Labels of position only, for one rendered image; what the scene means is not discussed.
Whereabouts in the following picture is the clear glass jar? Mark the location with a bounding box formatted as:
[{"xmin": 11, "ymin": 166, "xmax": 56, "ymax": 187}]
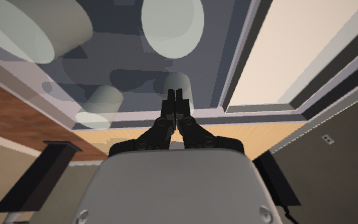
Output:
[
  {"xmin": 0, "ymin": 0, "xmax": 93, "ymax": 64},
  {"xmin": 162, "ymin": 72, "xmax": 194, "ymax": 115},
  {"xmin": 141, "ymin": 0, "xmax": 204, "ymax": 59},
  {"xmin": 75, "ymin": 85, "xmax": 123, "ymax": 130}
]

